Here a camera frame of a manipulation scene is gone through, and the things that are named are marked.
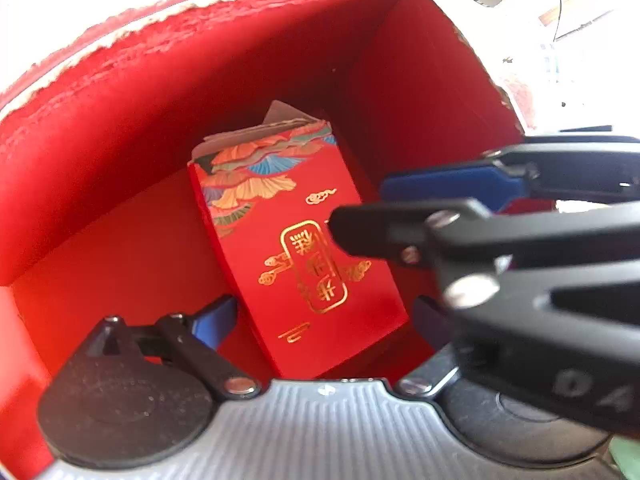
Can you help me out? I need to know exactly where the red envelope pack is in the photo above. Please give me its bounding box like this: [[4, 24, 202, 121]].
[[189, 101, 408, 379]]

